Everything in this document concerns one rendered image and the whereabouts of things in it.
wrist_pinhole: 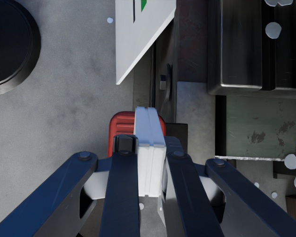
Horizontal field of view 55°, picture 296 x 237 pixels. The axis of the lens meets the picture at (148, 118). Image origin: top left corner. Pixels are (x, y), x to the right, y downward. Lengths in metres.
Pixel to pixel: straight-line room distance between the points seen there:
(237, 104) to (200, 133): 0.07
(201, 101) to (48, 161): 0.76
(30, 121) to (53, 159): 0.16
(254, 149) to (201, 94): 0.11
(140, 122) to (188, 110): 0.26
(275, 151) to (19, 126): 0.89
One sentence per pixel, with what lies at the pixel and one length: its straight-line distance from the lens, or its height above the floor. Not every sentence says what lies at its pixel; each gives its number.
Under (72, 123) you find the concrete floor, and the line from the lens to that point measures 1.08.
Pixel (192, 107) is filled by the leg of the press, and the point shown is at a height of 0.64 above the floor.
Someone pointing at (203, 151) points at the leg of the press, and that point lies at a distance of 0.43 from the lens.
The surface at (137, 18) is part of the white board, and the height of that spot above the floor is 0.33.
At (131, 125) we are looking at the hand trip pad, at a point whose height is 0.76.
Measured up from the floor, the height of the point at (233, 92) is 0.67.
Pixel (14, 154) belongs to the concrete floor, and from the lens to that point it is 1.13.
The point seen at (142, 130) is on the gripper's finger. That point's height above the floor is 0.90.
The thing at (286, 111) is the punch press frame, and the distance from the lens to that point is 0.48.
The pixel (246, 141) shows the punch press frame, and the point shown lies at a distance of 0.45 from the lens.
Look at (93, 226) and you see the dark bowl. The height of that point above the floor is 0.00.
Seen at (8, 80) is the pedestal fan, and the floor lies 0.03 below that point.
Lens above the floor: 1.06
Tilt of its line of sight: 82 degrees down
